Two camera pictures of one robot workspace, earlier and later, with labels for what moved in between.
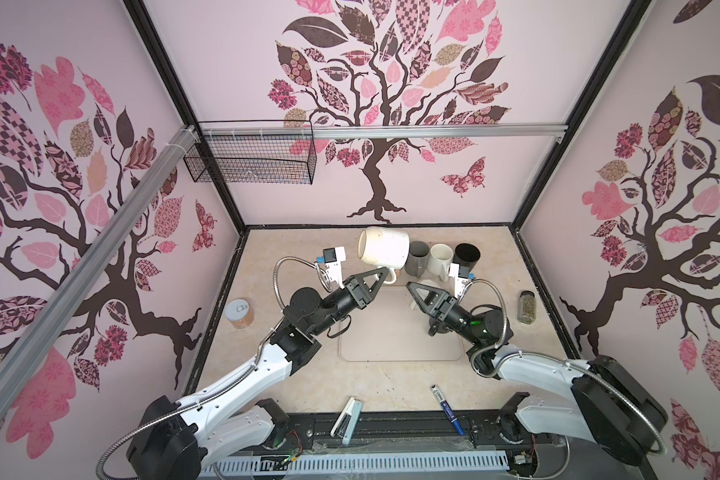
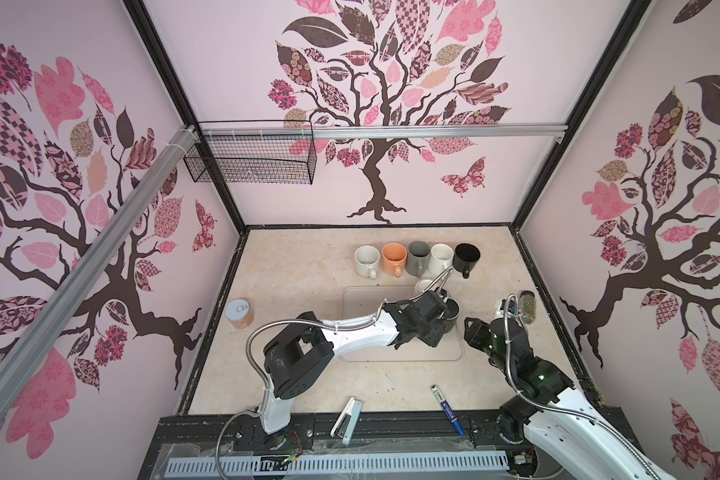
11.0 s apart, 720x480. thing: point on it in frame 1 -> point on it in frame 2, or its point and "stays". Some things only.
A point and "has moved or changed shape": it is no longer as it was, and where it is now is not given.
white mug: [440, 258] stays
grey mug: [416, 263] stays
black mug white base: [466, 255] stays
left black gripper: [358, 290] -> [435, 333]
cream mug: [385, 247] has moved or changed shape
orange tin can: [239, 313] stays
